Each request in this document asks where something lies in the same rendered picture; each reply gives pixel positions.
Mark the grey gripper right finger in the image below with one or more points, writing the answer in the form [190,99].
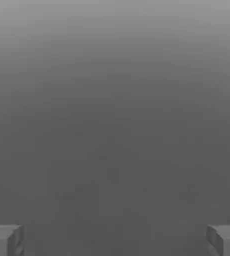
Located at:
[228,243]

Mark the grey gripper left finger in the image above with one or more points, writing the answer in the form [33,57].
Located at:
[1,243]

